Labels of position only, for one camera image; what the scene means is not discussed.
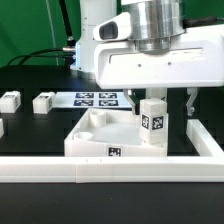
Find white L-shaped obstacle fence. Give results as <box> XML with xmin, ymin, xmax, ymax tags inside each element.
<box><xmin>0</xmin><ymin>120</ymin><xmax>224</xmax><ymax>183</ymax></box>

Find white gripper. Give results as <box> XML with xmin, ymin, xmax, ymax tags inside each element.
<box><xmin>93</xmin><ymin>12</ymin><xmax>224</xmax><ymax>116</ymax></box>

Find white square table top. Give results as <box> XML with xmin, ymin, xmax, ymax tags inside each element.
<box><xmin>64</xmin><ymin>109</ymin><xmax>168</xmax><ymax>157</ymax></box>

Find black cable with metal plug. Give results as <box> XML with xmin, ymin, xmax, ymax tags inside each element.
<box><xmin>58</xmin><ymin>0</ymin><xmax>76</xmax><ymax>54</ymax></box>

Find white part at left edge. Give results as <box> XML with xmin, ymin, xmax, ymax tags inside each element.
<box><xmin>0</xmin><ymin>118</ymin><xmax>4</xmax><ymax>139</ymax></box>

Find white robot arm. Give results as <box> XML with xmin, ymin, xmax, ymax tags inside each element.
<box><xmin>71</xmin><ymin>0</ymin><xmax>224</xmax><ymax>115</ymax></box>

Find black cable bundle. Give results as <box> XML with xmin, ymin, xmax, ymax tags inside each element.
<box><xmin>6</xmin><ymin>48</ymin><xmax>76</xmax><ymax>67</ymax></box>

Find white marker sheet with tags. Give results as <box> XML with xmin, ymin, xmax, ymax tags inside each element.
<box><xmin>54</xmin><ymin>91</ymin><xmax>131</xmax><ymax>109</ymax></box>

